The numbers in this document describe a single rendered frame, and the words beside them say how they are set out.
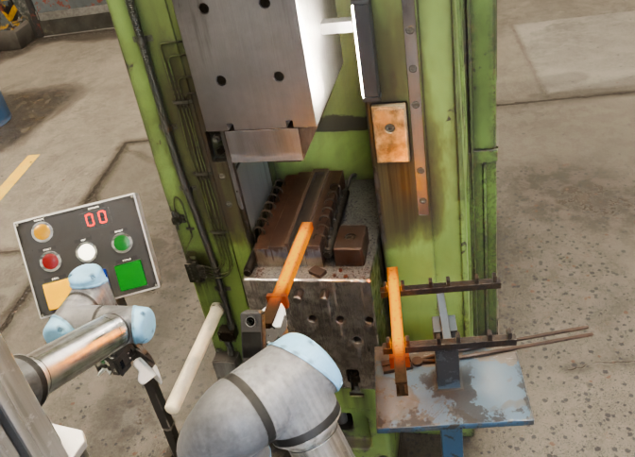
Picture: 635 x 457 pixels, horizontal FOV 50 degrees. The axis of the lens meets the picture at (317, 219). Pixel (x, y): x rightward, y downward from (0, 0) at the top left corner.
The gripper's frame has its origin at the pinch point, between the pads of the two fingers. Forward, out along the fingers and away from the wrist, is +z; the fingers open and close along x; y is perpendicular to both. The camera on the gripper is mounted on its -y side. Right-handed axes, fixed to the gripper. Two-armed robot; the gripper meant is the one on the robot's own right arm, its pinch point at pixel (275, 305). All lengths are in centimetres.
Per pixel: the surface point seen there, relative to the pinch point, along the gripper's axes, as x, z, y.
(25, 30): -463, 568, 83
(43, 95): -350, 408, 102
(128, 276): -52, 25, 11
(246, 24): -7, 41, -51
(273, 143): -7.1, 41.3, -19.2
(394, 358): 24.7, 2.1, 17.8
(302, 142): 0.2, 43.3, -18.2
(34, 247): -76, 23, -1
